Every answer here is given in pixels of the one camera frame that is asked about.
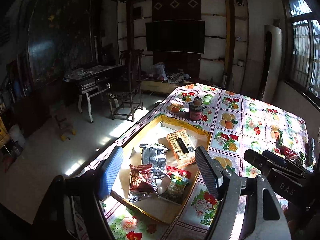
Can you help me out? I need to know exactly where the barred window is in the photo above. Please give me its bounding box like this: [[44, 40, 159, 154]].
[[282, 0, 319, 100]]

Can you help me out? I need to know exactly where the standing air conditioner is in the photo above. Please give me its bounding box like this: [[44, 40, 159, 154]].
[[258, 24, 282, 103]]

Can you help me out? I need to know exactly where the low tv cabinet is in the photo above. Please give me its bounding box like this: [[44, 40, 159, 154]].
[[141, 80, 185, 94]]

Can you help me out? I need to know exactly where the wooden chair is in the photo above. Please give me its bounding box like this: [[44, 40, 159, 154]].
[[107, 49, 144, 122]]

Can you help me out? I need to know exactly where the black flashlight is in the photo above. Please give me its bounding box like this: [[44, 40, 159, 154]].
[[306, 138, 316, 166]]

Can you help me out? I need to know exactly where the yellow-rimmed shallow tray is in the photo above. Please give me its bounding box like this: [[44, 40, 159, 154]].
[[111, 115, 210, 224]]

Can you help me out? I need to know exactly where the green small snack packet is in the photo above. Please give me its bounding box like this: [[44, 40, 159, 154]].
[[160, 172, 190, 205]]

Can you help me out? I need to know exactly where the orange cracker pack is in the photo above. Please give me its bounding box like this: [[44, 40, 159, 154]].
[[167, 129, 195, 168]]

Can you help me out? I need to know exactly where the dark red small snack packet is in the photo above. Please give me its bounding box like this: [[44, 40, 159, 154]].
[[129, 164, 154, 192]]

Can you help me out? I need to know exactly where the small tan cup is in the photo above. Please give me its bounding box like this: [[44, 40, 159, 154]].
[[193, 97, 202, 106]]

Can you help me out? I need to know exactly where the white-legged side table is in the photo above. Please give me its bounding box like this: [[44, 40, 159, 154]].
[[63, 64, 122, 124]]

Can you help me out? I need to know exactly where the red snack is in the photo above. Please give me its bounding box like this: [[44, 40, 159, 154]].
[[279, 146, 300, 161]]

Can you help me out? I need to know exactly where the dark silver snack bag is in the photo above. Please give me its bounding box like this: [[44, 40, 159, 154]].
[[139, 144, 169, 179]]

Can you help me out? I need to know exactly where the red candy packet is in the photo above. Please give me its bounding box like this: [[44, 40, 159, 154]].
[[165, 165, 191, 179]]

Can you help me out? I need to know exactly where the black television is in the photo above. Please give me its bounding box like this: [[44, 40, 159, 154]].
[[145, 20, 205, 54]]

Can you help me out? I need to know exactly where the dark jar with pink label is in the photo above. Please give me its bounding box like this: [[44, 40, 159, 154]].
[[188, 101, 204, 121]]

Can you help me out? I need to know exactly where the floral fruit vinyl tablecloth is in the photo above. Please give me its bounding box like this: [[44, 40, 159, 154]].
[[105, 84, 319, 239]]

